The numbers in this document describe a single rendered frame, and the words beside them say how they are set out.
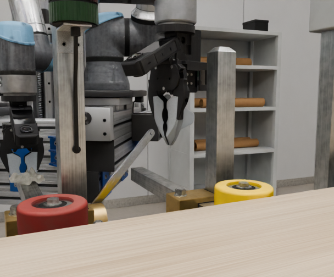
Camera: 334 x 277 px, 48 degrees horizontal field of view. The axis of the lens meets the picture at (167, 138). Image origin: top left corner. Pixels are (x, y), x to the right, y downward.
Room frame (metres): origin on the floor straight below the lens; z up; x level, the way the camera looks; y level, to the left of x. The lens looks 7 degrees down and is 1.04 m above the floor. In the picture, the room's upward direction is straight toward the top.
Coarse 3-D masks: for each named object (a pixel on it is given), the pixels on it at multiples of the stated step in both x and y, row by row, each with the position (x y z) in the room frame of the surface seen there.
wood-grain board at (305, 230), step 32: (320, 192) 0.49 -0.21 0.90; (96, 224) 0.37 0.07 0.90; (128, 224) 0.37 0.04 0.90; (160, 224) 0.37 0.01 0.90; (192, 224) 0.37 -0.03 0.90; (224, 224) 0.37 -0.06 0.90; (256, 224) 0.37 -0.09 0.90; (288, 224) 0.37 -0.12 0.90; (320, 224) 0.37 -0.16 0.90; (0, 256) 0.30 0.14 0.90; (32, 256) 0.30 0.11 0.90; (64, 256) 0.30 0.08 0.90; (96, 256) 0.30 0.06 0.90; (128, 256) 0.30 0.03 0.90; (160, 256) 0.30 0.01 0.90; (192, 256) 0.30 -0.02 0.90; (224, 256) 0.30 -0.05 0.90; (256, 256) 0.30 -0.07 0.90; (288, 256) 0.30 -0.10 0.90; (320, 256) 0.30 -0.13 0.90
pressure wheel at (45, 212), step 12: (24, 204) 0.42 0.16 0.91; (36, 204) 0.43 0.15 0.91; (48, 204) 0.42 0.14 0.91; (60, 204) 0.42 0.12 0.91; (72, 204) 0.42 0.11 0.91; (84, 204) 0.42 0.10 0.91; (24, 216) 0.39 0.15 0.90; (36, 216) 0.39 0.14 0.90; (48, 216) 0.39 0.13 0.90; (60, 216) 0.39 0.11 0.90; (72, 216) 0.40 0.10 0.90; (84, 216) 0.42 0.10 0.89; (24, 228) 0.39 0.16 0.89; (36, 228) 0.39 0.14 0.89; (48, 228) 0.39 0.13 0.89; (60, 228) 0.39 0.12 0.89
